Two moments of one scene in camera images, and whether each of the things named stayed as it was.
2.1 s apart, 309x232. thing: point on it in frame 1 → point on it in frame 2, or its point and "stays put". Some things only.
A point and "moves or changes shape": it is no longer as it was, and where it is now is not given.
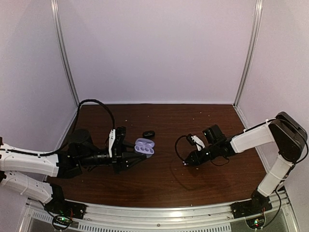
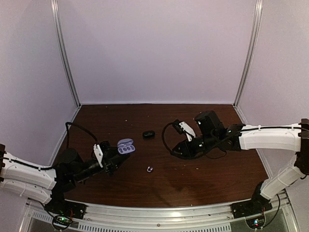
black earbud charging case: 148,134 stays put
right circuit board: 256,222 stays put
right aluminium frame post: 259,4 stays put
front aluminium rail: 276,215 stays put
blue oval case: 145,146 moves or changes shape
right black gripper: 197,160 → 187,153
